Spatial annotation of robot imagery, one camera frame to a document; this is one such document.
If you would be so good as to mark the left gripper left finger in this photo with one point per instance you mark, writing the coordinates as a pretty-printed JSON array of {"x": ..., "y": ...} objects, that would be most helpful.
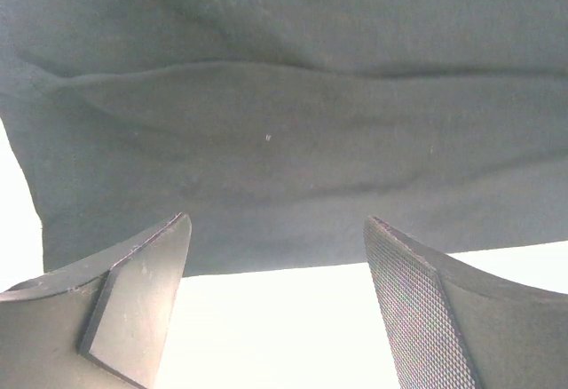
[{"x": 100, "y": 322}]

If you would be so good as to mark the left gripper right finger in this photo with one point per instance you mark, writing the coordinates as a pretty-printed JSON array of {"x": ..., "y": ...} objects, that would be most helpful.
[{"x": 451, "y": 325}]

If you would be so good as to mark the black t-shirt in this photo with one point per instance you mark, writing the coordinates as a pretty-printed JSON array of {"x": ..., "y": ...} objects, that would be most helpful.
[{"x": 279, "y": 126}]

